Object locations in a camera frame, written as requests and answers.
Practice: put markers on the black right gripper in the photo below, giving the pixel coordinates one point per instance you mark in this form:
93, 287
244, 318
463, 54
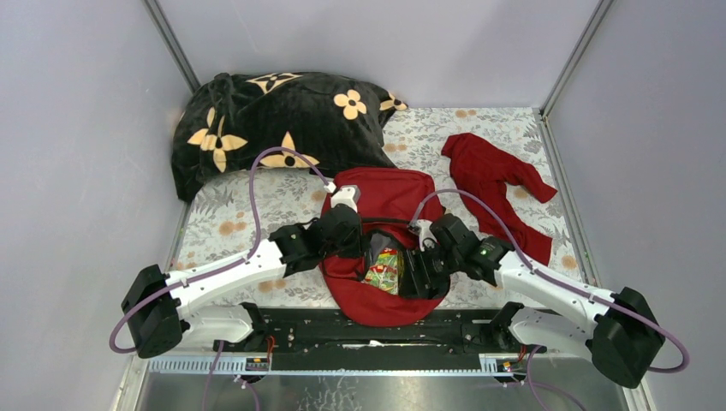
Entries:
414, 259

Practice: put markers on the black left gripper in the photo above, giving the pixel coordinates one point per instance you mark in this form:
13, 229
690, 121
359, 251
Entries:
359, 244

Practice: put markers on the red treehouse book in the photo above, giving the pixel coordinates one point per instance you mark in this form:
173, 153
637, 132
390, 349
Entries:
385, 271

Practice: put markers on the red student backpack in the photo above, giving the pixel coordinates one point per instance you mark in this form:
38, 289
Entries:
387, 203

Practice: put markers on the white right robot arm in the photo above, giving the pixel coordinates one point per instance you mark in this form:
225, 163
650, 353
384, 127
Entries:
612, 330

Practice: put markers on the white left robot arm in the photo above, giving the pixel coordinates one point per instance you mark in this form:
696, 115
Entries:
180, 310

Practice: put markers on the floral table mat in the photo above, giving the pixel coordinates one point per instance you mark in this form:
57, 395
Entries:
230, 211

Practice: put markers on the black floral blanket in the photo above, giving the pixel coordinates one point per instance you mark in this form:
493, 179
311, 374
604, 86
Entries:
286, 120

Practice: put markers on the red cloth garment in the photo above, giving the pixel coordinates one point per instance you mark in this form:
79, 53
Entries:
479, 168

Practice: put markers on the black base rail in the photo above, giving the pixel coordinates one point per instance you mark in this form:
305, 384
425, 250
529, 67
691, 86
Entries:
325, 340

